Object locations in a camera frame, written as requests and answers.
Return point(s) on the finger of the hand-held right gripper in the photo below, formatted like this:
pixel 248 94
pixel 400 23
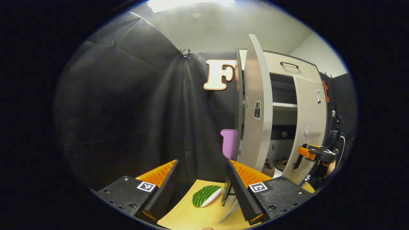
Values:
pixel 319 153

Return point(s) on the white door with headphone sticker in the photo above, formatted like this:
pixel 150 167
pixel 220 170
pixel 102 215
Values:
pixel 308 108

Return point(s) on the ceiling light panel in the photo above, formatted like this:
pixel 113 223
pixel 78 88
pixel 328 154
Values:
pixel 191 3

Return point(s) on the white door with camera sticker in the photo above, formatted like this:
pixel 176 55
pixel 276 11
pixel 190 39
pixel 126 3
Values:
pixel 258 80

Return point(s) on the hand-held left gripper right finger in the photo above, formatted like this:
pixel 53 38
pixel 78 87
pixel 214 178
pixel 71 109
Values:
pixel 243 195

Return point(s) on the white shoe cabinet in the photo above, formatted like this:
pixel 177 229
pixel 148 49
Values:
pixel 284 121

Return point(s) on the green striped watermelon slice toy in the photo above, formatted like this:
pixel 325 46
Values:
pixel 206 195

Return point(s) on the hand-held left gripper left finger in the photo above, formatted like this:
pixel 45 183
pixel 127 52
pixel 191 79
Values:
pixel 163 191

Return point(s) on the white cabinet drawer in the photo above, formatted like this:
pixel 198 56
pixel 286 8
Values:
pixel 287 75

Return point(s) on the black backdrop clip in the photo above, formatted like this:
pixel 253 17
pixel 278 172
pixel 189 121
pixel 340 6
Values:
pixel 328 75
pixel 185 53

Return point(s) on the black backdrop cloth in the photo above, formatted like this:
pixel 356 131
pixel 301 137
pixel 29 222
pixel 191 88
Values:
pixel 127 111

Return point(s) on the brown shoe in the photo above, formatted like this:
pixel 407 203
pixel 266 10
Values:
pixel 268 168
pixel 281 163

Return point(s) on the white cabinet shelf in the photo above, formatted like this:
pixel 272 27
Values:
pixel 284 106

